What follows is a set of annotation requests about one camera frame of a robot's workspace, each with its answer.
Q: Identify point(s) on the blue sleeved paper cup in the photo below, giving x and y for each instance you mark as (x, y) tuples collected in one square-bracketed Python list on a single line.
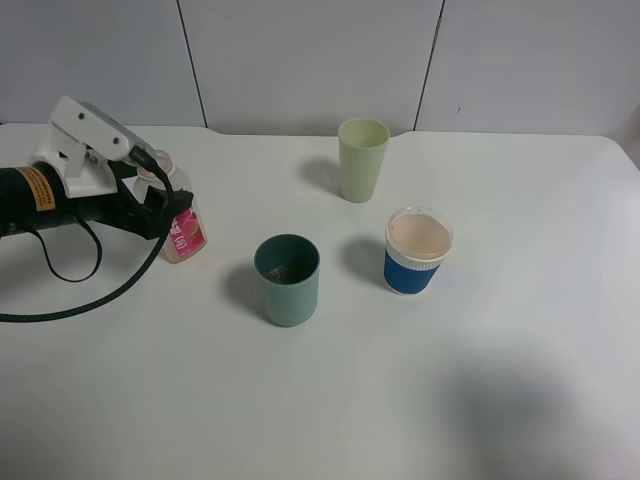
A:
[(418, 240)]

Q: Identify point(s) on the clear drink bottle pink label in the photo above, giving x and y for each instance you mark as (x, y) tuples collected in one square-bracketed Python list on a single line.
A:
[(187, 235)]

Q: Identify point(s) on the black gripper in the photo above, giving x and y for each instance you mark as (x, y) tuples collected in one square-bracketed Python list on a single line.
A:
[(33, 198)]

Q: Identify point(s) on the light green plastic cup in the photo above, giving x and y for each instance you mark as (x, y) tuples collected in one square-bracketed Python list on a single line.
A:
[(362, 148)]

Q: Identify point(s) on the teal green plastic cup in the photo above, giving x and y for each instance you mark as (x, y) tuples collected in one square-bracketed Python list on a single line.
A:
[(289, 267)]

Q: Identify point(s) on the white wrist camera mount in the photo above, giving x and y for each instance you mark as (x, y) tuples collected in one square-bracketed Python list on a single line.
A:
[(81, 142)]

